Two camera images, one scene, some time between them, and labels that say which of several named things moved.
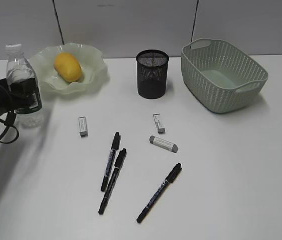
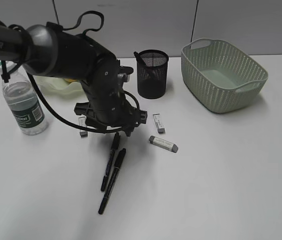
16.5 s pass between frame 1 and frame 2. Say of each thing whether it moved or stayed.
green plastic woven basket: stayed
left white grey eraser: stayed
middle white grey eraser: stayed
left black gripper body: moved
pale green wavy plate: moved
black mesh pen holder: stayed
